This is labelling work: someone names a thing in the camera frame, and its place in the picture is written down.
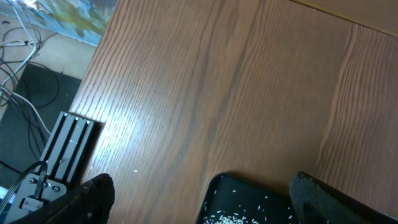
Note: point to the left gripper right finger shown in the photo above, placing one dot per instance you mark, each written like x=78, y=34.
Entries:
x=317, y=202

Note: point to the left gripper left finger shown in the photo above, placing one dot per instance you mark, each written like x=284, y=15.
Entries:
x=91, y=202

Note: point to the white rice pile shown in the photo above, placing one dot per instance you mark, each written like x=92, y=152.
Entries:
x=242, y=207

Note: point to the black tray bin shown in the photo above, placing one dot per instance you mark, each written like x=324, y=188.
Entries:
x=227, y=181

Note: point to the dark floor mat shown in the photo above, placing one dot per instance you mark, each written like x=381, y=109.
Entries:
x=25, y=126

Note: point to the colourful painted sheet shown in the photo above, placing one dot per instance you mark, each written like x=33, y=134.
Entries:
x=83, y=20

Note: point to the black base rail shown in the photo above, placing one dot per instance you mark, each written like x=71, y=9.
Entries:
x=56, y=172

